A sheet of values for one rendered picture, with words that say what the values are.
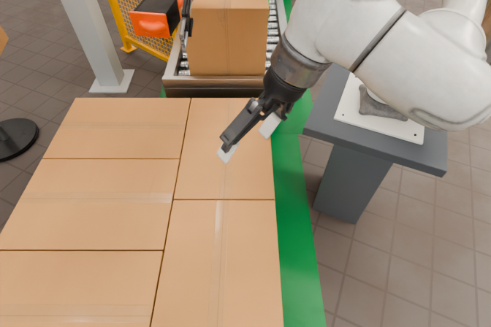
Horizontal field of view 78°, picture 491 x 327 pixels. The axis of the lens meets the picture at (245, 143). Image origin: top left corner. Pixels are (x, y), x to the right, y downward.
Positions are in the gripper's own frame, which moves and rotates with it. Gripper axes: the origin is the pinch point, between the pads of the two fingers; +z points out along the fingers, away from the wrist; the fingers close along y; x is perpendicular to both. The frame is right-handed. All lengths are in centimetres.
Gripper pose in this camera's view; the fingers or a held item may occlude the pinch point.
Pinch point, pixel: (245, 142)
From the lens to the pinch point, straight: 65.7
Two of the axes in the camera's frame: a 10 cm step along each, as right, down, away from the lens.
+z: -3.9, 5.9, 7.1
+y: -6.5, 3.7, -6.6
